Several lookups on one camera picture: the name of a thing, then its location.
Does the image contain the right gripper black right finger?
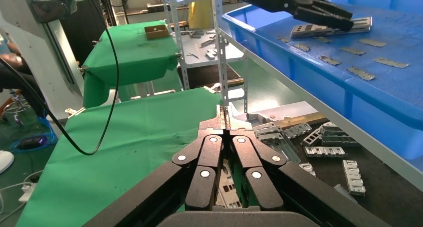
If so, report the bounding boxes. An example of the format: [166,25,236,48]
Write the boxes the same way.
[226,105,391,227]

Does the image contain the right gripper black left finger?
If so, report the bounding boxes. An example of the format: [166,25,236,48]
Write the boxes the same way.
[82,105,226,227]

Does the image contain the silver IO shield plate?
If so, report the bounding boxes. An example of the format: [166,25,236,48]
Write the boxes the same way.
[290,16,373,39]
[216,164,243,209]

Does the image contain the large blue plastic tray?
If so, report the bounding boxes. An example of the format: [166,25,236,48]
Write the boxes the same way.
[222,0,423,161]

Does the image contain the small brown cardboard box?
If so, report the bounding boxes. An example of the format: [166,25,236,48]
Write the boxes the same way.
[144,24,170,40]

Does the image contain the brown wooden board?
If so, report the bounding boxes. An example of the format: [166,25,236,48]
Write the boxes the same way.
[274,114,328,129]

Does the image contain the black work mat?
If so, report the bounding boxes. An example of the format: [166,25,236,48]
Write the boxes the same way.
[251,118,423,227]

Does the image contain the gray slotted angle rack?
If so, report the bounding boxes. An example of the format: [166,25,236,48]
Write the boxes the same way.
[160,0,249,114]

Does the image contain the gray flat metal piece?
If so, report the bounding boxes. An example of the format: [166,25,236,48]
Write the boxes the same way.
[334,184,358,203]

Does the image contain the yellow plastic sheet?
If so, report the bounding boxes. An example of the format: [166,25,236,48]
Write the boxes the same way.
[188,0,213,29]

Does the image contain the green cloth covered table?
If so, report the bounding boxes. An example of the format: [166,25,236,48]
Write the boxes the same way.
[82,20,182,109]

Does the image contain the black device purple light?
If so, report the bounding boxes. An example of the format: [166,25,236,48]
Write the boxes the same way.
[18,135,48,150]

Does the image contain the white power strip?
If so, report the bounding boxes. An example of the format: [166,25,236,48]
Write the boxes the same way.
[18,182,37,204]

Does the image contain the white robot torso column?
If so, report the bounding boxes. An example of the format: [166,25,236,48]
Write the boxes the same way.
[0,0,85,129]

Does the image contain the chrome stool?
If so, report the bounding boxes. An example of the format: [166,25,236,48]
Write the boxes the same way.
[0,88,32,127]

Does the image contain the white round floor object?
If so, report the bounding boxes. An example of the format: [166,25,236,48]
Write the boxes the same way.
[0,150,15,174]

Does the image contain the seated person dark trousers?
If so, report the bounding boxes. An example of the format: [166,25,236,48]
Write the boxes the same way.
[0,42,45,119]

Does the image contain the large silver sheet-metal bracket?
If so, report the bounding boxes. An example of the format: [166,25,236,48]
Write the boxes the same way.
[252,121,302,165]

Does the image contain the silver slotted metal bracket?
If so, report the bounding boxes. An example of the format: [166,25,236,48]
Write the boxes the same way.
[319,121,361,148]
[299,163,316,177]
[284,122,313,140]
[302,128,323,147]
[304,146,347,158]
[342,159,367,197]

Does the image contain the black cable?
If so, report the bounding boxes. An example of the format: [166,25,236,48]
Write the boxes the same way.
[0,0,120,156]

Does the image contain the blue floor hose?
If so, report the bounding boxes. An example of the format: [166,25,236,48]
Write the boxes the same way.
[9,117,59,154]

